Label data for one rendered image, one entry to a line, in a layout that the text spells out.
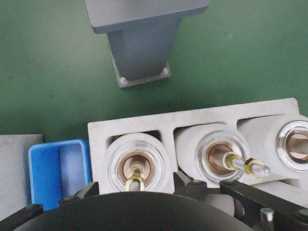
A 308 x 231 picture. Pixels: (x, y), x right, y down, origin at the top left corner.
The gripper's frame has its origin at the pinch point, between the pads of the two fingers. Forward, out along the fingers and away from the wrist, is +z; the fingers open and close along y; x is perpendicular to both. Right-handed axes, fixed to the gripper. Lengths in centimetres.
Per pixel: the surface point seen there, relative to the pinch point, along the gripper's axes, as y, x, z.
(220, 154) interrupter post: 10.7, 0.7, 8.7
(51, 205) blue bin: -20.2, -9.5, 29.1
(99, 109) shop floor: -9.5, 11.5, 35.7
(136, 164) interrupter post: 0.0, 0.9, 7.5
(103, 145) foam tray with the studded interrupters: -5.7, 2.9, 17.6
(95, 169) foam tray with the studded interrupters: -7.3, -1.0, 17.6
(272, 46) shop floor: 43, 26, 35
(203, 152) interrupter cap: 9.0, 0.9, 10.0
